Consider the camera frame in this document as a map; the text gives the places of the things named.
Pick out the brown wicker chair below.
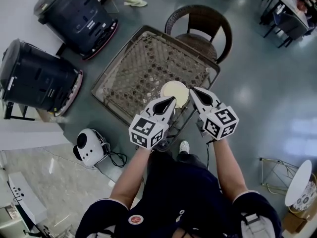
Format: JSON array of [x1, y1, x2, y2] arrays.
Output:
[[164, 4, 233, 65]]

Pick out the brown wicker square table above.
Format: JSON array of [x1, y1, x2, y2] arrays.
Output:
[[90, 25, 221, 139]]

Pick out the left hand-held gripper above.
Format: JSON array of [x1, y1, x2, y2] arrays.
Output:
[[128, 96, 177, 150]]

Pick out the grey backpack strap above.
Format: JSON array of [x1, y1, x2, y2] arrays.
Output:
[[238, 212, 269, 238]]

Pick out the person's right forearm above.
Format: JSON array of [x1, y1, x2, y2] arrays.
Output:
[[212, 137, 249, 205]]

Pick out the white round gold-framed side table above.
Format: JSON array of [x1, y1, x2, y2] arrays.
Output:
[[258, 157, 314, 207]]

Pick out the black cable bundle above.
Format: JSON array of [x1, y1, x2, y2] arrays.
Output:
[[98, 132, 128, 169]]

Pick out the patterned round pouf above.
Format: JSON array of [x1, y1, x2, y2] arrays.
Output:
[[288, 174, 317, 212]]

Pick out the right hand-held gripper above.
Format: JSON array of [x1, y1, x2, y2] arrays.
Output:
[[189, 86, 240, 141]]

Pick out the white box-shaped device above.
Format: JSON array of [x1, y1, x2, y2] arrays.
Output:
[[8, 171, 48, 226]]

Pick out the person's left forearm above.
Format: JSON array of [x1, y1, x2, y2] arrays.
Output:
[[108, 146, 155, 210]]

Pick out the person's dark trousers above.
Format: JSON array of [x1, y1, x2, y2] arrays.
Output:
[[148, 149, 209, 171]]

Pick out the brown cardboard box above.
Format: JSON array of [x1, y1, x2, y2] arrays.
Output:
[[281, 206, 317, 234]]

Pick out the white panda-shaped robot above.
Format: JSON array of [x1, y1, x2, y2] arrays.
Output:
[[72, 128, 106, 168]]

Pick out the dark wheeled service robot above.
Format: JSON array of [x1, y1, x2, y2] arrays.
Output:
[[0, 38, 84, 117], [33, 0, 119, 61]]

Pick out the black metal stand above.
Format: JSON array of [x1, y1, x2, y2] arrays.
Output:
[[3, 101, 36, 121]]

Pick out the dark blue dining chair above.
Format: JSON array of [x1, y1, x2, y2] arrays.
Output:
[[263, 9, 312, 49]]

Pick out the person's white shoe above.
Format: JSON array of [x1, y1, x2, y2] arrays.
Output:
[[178, 140, 190, 155]]

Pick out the person's dark shirt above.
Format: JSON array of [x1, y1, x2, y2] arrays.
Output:
[[75, 152, 284, 238]]

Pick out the cream round plate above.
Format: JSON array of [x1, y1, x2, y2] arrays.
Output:
[[160, 80, 190, 108]]

